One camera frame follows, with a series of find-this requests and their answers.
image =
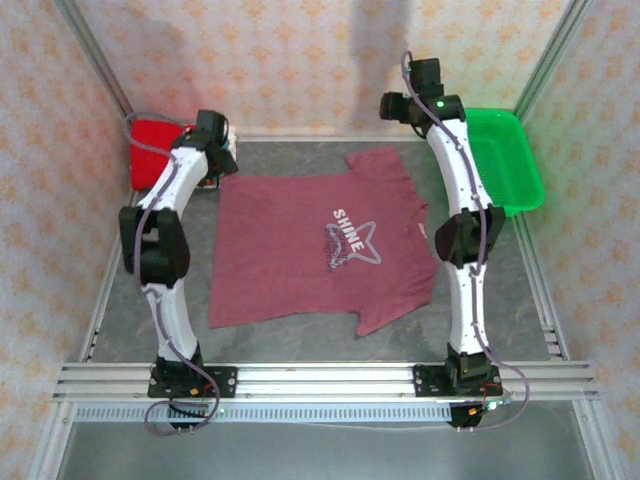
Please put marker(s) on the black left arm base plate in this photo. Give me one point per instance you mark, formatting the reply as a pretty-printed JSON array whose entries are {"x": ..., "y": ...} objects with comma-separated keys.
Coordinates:
[{"x": 225, "y": 382}]

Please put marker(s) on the red folded t-shirt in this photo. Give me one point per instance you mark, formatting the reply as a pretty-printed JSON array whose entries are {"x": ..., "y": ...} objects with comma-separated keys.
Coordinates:
[{"x": 150, "y": 160}]

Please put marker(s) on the green plastic basket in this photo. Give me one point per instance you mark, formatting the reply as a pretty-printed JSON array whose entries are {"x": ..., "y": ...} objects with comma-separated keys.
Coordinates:
[{"x": 505, "y": 165}]

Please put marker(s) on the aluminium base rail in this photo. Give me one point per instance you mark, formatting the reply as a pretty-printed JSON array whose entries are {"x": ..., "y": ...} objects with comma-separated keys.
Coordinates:
[{"x": 325, "y": 380}]

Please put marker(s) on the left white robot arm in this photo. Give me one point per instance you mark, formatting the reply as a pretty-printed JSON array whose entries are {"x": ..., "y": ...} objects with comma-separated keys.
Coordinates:
[{"x": 170, "y": 300}]

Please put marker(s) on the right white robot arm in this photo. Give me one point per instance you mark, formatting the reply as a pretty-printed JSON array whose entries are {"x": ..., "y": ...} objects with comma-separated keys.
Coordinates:
[{"x": 467, "y": 300}]

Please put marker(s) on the aluminium frame post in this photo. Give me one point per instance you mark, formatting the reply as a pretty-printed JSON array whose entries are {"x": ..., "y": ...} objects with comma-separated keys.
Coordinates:
[
  {"x": 550, "y": 55},
  {"x": 95, "y": 55}
]

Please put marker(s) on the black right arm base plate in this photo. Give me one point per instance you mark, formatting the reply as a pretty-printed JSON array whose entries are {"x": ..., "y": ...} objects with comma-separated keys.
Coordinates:
[{"x": 425, "y": 382}]

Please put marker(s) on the plain white folded t-shirt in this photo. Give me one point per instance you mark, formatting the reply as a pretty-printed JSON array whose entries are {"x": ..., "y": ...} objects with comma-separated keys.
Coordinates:
[{"x": 233, "y": 142}]

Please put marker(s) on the small circuit board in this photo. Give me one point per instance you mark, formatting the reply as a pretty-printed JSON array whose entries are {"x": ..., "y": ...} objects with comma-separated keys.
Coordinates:
[{"x": 492, "y": 406}]

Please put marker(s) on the maroon t-shirt with star print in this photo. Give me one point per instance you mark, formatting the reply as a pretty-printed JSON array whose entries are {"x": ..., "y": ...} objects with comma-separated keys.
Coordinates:
[{"x": 280, "y": 240}]

